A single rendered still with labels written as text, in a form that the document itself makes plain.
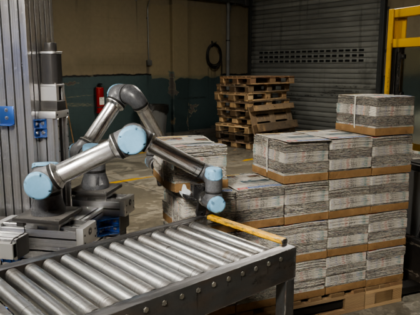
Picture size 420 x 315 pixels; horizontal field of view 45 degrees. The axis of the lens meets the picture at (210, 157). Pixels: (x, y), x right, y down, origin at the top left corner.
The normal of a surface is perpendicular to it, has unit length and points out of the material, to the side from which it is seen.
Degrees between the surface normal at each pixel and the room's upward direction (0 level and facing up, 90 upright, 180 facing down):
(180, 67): 90
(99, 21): 90
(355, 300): 90
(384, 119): 89
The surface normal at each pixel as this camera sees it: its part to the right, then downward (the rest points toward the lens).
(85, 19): 0.66, 0.13
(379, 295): 0.38, 0.16
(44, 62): -0.21, 0.17
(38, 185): 0.01, 0.23
